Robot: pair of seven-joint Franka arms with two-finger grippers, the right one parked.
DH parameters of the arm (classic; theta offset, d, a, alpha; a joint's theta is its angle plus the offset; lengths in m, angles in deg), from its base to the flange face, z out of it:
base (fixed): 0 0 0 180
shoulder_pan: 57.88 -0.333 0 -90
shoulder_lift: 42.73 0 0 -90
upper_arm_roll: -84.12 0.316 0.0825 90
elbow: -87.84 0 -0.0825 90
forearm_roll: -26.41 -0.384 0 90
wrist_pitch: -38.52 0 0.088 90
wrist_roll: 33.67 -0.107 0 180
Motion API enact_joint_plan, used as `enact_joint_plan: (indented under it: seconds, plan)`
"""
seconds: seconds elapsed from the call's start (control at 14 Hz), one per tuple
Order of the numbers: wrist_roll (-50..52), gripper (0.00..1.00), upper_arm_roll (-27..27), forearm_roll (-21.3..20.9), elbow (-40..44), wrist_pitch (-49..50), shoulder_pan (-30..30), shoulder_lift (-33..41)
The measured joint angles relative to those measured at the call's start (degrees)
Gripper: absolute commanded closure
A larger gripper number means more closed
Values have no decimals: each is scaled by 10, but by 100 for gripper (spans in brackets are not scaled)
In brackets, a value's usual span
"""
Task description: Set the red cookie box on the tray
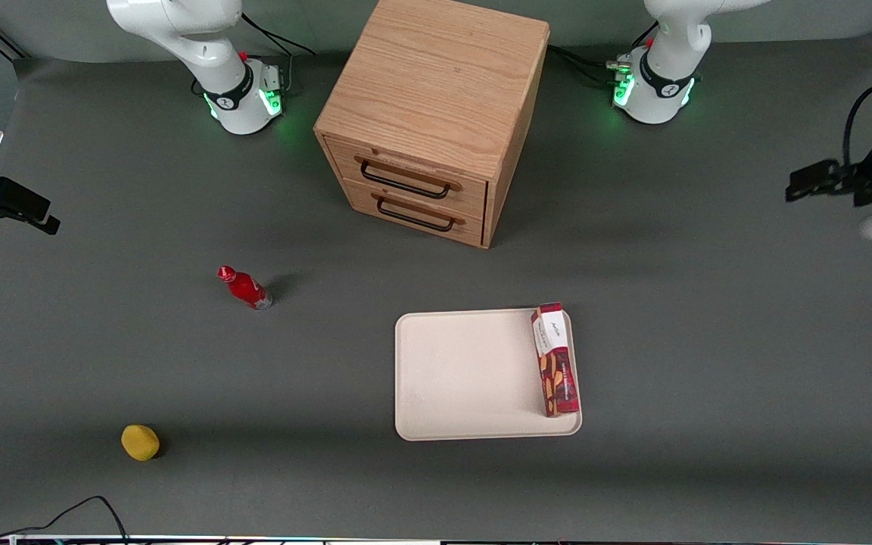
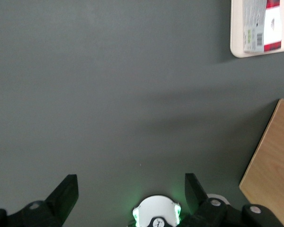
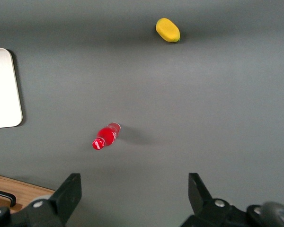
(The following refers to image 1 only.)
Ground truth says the wooden drawer, long handle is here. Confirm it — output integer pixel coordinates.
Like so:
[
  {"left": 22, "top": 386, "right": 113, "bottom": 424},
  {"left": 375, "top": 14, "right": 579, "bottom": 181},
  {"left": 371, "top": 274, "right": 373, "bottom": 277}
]
[{"left": 324, "top": 136, "right": 490, "bottom": 222}]

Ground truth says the red soda bottle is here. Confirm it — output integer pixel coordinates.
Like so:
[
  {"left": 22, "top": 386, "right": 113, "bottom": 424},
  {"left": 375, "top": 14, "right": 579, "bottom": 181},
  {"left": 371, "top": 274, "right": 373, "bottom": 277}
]
[{"left": 216, "top": 265, "right": 273, "bottom": 311}]

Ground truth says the black right arm base cable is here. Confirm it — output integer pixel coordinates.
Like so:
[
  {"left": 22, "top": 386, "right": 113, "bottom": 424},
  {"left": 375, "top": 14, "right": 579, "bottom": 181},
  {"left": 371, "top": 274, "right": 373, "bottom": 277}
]
[{"left": 241, "top": 11, "right": 316, "bottom": 58}]

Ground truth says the black cable on mat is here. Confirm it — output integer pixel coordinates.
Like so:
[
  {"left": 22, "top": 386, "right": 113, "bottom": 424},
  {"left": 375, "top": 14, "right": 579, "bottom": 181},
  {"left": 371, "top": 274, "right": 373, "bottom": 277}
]
[{"left": 0, "top": 496, "right": 130, "bottom": 545}]

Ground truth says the black left arm base cable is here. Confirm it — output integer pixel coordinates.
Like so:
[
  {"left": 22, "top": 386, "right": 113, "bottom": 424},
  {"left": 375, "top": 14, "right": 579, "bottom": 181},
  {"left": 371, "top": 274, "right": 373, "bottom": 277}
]
[{"left": 548, "top": 44, "right": 634, "bottom": 86}]

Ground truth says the red cookie box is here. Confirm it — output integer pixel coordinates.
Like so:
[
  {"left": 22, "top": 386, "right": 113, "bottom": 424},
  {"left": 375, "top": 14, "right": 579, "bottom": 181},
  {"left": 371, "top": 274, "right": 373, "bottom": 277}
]
[{"left": 531, "top": 302, "right": 582, "bottom": 419}]

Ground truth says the yellow sponge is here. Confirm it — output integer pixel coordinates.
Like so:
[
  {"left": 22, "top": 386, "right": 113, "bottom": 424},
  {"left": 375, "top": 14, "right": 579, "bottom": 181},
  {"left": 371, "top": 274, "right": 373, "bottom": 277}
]
[{"left": 121, "top": 425, "right": 161, "bottom": 462}]

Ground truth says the wooden drawer, short handle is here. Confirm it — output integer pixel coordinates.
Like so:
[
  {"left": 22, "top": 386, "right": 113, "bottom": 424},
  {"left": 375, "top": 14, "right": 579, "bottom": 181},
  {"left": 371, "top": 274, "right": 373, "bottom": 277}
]
[{"left": 341, "top": 179, "right": 488, "bottom": 248}]

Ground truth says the wooden drawer cabinet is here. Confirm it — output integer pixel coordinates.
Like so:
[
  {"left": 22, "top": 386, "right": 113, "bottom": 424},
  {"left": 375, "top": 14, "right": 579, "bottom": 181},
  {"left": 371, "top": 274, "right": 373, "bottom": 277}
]
[{"left": 313, "top": 0, "right": 551, "bottom": 249}]

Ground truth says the black arm base cable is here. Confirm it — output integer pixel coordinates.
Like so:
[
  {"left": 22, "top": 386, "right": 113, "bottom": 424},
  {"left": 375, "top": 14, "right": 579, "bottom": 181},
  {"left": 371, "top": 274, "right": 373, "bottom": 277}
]
[
  {"left": 241, "top": 11, "right": 316, "bottom": 58},
  {"left": 548, "top": 44, "right": 634, "bottom": 86}
]

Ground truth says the white plastic tray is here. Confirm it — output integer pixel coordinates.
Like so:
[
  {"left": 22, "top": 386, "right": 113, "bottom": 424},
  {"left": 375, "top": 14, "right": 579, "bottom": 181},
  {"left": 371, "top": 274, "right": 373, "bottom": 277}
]
[{"left": 394, "top": 307, "right": 584, "bottom": 442}]

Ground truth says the short black drawer handle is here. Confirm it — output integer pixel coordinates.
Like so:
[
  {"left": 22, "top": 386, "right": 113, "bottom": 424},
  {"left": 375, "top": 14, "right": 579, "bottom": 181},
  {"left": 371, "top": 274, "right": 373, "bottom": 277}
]
[{"left": 377, "top": 195, "right": 456, "bottom": 232}]

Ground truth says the dark grey table mat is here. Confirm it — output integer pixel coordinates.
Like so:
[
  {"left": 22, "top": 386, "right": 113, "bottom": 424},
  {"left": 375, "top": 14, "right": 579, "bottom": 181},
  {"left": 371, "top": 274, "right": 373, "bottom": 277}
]
[{"left": 0, "top": 26, "right": 872, "bottom": 540}]

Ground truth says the long black drawer handle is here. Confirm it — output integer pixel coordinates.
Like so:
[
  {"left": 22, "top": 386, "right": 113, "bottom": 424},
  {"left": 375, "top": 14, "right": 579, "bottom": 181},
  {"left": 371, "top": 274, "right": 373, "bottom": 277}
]
[{"left": 360, "top": 157, "right": 452, "bottom": 200}]

